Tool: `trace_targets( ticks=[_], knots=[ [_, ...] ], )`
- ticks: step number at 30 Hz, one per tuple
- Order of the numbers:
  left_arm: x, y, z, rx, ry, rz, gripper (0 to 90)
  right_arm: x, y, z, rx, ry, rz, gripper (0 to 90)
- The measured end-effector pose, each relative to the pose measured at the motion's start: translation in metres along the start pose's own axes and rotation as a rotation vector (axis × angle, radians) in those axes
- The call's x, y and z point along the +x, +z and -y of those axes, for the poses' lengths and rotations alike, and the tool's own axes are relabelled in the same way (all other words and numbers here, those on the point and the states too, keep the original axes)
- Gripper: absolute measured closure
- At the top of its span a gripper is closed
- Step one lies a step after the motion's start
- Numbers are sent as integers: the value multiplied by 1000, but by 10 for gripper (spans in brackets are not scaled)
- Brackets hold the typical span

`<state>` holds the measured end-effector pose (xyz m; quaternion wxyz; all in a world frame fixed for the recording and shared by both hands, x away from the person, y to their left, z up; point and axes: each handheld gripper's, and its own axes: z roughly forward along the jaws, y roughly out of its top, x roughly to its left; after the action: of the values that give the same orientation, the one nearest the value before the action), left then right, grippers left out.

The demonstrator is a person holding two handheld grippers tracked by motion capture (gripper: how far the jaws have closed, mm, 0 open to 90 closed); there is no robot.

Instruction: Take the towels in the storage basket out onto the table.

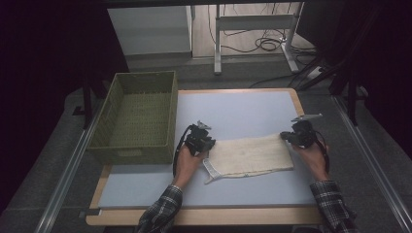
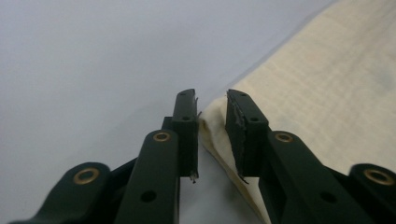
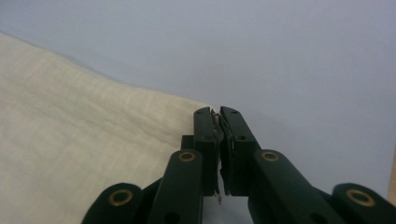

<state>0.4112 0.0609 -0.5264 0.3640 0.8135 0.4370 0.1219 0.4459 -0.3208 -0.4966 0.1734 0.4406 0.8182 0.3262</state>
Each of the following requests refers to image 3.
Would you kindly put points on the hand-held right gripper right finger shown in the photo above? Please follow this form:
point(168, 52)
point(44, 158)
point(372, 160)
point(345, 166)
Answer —
point(238, 146)

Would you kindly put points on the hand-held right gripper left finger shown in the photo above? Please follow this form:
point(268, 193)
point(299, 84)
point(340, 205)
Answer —
point(207, 140)

